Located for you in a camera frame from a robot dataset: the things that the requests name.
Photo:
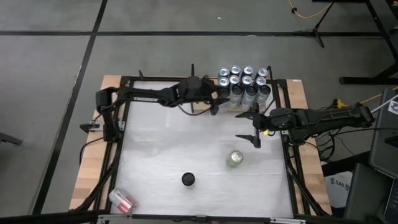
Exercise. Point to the black aluminium rig frame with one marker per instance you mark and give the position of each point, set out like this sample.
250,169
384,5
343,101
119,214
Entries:
161,79

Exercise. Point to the white printed box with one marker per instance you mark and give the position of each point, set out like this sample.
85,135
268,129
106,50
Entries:
337,189

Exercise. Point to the yellow tape tag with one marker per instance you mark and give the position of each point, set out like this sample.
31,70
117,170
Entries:
265,132

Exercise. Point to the blue silver Red Bull can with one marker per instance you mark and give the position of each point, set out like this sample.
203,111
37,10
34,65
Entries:
247,70
260,81
223,72
224,82
262,72
246,81
234,80
235,70

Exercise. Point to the black stand foot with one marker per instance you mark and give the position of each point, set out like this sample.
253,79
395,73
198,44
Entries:
11,138

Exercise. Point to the wooden shelf with black frame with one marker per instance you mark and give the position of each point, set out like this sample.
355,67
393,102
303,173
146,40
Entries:
202,106

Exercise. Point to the black keyboard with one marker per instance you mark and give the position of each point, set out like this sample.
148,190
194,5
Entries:
392,205

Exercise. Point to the green Sanzo calamansi can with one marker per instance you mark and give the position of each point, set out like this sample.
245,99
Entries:
235,158

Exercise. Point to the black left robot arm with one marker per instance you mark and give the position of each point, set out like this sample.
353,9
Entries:
140,93

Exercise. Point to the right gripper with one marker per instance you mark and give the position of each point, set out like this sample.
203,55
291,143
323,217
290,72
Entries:
280,119

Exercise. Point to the grey desk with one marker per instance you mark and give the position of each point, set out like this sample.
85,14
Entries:
384,140

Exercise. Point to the black desk leg frame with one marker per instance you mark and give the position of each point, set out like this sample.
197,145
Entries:
367,81

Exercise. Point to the pink white beverage can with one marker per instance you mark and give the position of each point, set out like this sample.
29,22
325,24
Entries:
122,200

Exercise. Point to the black tripod stand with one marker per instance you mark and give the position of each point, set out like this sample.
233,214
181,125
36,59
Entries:
315,30

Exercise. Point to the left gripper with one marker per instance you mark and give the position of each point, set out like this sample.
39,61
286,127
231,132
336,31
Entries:
194,88

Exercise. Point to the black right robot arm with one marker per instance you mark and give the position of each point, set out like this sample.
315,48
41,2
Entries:
335,116

